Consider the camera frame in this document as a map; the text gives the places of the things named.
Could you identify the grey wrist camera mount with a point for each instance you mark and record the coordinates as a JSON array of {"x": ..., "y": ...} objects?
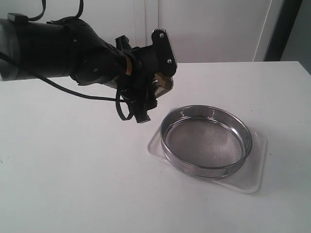
[{"x": 165, "y": 57}]

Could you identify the clear plastic tray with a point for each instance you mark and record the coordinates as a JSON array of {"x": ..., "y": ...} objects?
[{"x": 248, "y": 178}]

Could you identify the stainless steel cup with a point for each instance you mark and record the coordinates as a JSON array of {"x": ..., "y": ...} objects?
[{"x": 163, "y": 84}]

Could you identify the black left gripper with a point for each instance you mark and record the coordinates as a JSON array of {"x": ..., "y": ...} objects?
[{"x": 140, "y": 87}]

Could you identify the round steel mesh sieve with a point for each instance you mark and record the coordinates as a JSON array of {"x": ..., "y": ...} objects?
[{"x": 204, "y": 141}]

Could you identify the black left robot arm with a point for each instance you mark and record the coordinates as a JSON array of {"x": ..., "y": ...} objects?
[{"x": 72, "y": 48}]

